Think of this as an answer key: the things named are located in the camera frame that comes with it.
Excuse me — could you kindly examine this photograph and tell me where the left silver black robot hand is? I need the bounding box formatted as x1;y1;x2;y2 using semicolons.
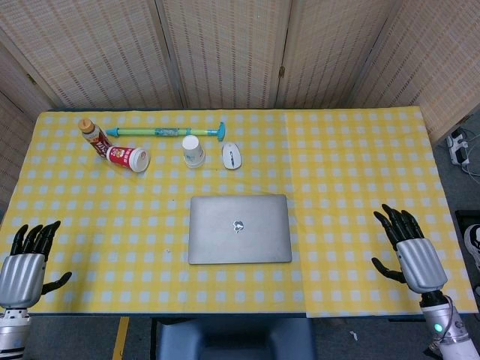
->
0;220;73;309

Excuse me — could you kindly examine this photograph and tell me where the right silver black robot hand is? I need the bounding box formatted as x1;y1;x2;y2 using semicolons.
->
370;203;449;294

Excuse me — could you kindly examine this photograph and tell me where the silver laptop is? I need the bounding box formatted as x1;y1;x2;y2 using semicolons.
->
187;193;293;266

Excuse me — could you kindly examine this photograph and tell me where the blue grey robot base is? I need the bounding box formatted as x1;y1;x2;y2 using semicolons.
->
155;317;318;360

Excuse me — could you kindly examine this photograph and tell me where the red instant noodle cup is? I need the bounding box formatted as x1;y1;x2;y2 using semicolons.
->
106;145;152;173

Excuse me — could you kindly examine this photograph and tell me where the woven folding screen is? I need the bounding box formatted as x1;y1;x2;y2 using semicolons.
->
0;0;480;213

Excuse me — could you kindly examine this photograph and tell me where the black tray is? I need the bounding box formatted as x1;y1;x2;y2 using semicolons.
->
454;209;480;297

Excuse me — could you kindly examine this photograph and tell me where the white power strip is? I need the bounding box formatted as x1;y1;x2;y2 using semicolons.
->
445;129;472;166

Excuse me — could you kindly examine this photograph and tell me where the brown coffee bottle yellow cap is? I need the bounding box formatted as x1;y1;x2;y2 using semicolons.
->
77;117;113;158

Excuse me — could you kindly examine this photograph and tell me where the green blue toy water pump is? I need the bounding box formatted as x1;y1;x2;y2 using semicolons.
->
105;121;228;143

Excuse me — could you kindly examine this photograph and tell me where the white computer mouse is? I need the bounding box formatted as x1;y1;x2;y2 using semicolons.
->
221;142;243;170

